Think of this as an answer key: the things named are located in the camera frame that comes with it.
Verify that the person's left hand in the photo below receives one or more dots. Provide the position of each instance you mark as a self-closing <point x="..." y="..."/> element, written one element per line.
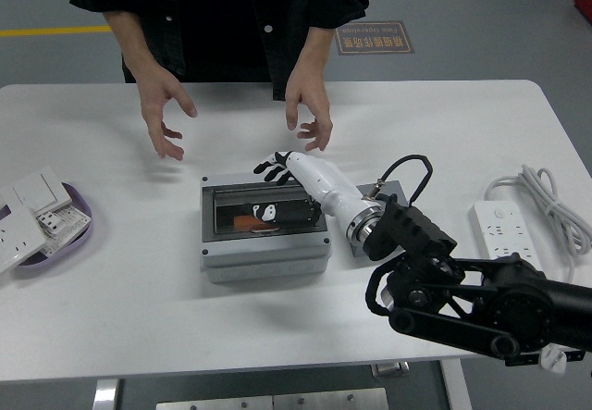
<point x="312" y="100"/>

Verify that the grey box with clear flap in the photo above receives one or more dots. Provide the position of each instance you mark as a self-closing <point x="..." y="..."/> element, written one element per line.
<point x="263" y="255"/>

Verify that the yellow floor tape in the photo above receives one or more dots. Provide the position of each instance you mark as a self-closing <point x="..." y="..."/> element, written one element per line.
<point x="51" y="31"/>

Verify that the white power plug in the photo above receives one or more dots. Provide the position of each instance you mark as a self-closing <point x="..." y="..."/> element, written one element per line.
<point x="552" y="359"/>

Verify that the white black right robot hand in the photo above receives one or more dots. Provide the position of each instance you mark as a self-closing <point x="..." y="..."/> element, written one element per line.
<point x="324" y="183"/>

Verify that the purple tray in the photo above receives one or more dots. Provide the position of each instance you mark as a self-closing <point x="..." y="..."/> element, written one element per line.
<point x="78" y="229"/>

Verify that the white wall switch panel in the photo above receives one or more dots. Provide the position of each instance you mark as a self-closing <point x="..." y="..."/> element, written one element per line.
<point x="39" y="192"/>

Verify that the person's right forearm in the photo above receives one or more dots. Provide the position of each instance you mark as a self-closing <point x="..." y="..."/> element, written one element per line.
<point x="134" y="44"/>

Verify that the person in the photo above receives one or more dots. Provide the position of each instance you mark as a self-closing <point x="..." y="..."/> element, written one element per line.
<point x="222" y="21"/>

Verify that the white socket module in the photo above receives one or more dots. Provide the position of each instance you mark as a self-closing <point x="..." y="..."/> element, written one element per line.
<point x="60" y="222"/>

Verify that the person's left forearm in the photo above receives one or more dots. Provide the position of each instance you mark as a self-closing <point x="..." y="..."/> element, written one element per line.
<point x="314" y="53"/>

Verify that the white table leg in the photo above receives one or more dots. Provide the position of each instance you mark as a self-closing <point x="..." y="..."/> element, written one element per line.
<point x="107" y="395"/>
<point x="455" y="384"/>

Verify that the grey cube block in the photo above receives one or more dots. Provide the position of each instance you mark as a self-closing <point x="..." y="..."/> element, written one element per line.
<point x="358" y="245"/>

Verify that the brown floor sign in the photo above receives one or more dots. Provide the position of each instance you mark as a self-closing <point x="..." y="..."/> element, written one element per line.
<point x="379" y="37"/>

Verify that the metal table bracket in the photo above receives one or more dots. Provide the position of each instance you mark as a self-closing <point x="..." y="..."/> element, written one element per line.
<point x="390" y="369"/>

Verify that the white socket plate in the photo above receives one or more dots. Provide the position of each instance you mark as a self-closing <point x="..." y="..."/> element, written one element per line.
<point x="16" y="239"/>

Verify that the orange cylinder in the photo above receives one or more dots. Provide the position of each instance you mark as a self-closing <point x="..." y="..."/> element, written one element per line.
<point x="245" y="222"/>

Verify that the white power strip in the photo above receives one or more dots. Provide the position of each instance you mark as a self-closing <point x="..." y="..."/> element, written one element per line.
<point x="501" y="232"/>

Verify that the metal base plate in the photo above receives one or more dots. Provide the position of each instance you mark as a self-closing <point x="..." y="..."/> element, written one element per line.
<point x="273" y="401"/>

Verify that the person's right hand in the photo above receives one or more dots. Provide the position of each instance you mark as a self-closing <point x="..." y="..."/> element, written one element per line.
<point x="159" y="100"/>

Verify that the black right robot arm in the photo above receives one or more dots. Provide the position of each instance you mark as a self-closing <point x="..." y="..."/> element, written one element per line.
<point x="509" y="299"/>

